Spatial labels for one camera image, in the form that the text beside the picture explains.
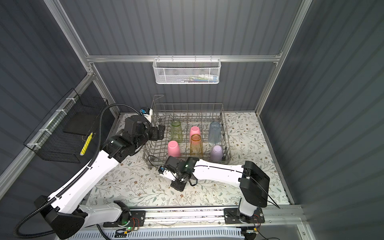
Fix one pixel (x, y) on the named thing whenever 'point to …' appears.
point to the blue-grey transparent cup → (214, 133)
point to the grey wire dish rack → (155, 152)
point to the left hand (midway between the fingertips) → (156, 125)
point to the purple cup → (216, 153)
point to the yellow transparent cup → (196, 148)
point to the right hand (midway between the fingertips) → (176, 185)
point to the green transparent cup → (176, 134)
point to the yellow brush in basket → (86, 143)
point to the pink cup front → (194, 130)
